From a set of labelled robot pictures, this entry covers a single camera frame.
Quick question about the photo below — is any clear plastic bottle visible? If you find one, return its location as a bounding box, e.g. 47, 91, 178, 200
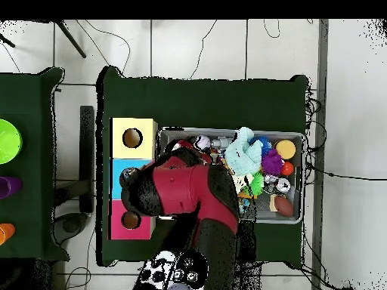
120, 167, 141, 186

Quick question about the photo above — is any brown toy football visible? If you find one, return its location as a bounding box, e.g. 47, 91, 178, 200
273, 195, 295, 218

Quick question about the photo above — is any wooden box with three holes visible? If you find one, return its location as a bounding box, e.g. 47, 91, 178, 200
108, 117, 158, 241

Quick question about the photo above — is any silver mesh bin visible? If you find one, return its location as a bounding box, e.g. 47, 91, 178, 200
154, 128, 305, 225

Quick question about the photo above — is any white toy baseball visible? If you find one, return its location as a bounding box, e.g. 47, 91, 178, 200
195, 134, 212, 151

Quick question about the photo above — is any mint waffle cloth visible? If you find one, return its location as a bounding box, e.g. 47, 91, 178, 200
224, 126, 264, 177

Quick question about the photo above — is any cream waffle cloth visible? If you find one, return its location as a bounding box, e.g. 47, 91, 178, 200
232, 173, 255, 194

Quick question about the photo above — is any purple spiky rubber toy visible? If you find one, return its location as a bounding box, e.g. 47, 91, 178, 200
261, 148, 285, 176

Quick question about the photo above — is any black tripod leg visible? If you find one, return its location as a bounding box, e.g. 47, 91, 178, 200
54, 20, 88, 59

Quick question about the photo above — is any dark green side tablecloth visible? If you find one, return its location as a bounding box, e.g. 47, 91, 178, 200
0, 66, 71, 262

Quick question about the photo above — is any bright green bowl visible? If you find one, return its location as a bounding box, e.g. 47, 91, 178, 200
0, 118, 23, 165

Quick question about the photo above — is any purple plastic cup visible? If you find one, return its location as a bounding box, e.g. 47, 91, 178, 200
0, 176, 23, 199

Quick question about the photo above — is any orange plastic cup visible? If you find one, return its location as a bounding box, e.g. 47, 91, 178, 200
0, 223, 16, 246

